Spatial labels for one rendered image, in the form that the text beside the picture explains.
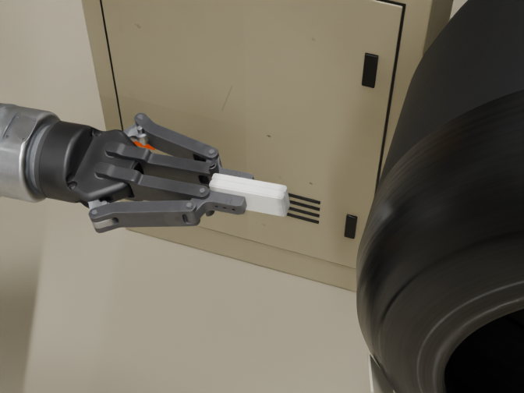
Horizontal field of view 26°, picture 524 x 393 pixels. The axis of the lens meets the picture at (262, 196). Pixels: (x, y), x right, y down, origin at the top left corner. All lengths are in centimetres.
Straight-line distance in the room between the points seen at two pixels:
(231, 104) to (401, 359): 102
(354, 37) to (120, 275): 87
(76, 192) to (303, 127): 88
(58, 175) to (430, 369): 38
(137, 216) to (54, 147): 10
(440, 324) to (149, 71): 112
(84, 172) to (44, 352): 123
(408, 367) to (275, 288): 136
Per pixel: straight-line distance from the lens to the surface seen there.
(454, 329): 87
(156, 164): 105
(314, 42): 172
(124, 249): 236
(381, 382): 104
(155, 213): 102
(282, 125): 190
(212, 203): 102
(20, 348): 229
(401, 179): 86
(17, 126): 108
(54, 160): 106
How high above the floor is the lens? 201
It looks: 56 degrees down
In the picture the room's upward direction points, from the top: straight up
